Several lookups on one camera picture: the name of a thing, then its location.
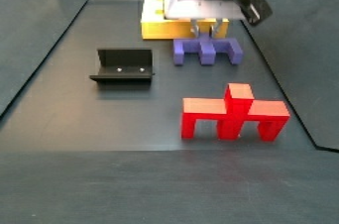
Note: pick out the black bracket fixture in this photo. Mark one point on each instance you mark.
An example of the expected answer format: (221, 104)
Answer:
(125, 65)

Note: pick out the yellow slotted board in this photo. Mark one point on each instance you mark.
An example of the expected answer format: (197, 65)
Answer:
(159, 28)

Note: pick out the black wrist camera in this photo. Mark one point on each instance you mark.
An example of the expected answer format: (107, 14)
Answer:
(255, 10)

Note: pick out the purple three-legged block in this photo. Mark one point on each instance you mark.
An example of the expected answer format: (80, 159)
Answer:
(207, 47)

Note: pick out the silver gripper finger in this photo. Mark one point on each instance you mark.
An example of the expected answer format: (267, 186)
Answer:
(195, 29)
(215, 27)

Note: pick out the red three-legged block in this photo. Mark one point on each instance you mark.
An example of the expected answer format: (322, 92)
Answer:
(231, 111)

